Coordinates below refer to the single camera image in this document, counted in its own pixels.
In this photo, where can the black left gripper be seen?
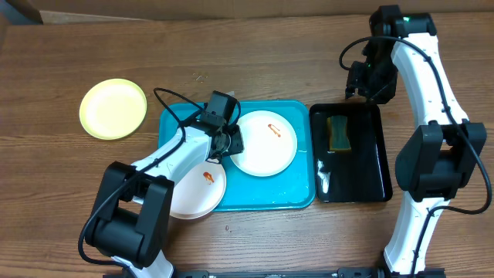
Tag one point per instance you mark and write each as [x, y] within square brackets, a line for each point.
[238, 142]

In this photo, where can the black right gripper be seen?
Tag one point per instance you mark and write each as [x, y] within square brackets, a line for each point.
[357, 89]

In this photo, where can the white plate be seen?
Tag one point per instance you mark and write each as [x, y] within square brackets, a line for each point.
[269, 141]
[199, 191]

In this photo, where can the orange green sponge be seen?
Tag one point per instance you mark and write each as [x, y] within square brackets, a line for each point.
[337, 133]

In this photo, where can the yellow plate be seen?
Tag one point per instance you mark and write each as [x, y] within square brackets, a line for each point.
[113, 109]

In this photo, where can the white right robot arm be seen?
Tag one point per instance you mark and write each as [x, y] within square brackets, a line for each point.
[439, 168]

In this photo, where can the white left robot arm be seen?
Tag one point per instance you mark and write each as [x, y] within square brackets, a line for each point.
[128, 222]

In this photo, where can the turquoise plastic tray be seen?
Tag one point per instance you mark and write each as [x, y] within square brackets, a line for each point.
[293, 188]

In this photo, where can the black water tray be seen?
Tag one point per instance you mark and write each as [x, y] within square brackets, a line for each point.
[361, 174]

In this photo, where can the brown cardboard backboard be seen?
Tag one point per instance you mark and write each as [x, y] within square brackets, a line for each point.
[227, 9]

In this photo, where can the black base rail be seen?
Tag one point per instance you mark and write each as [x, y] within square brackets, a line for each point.
[346, 272]

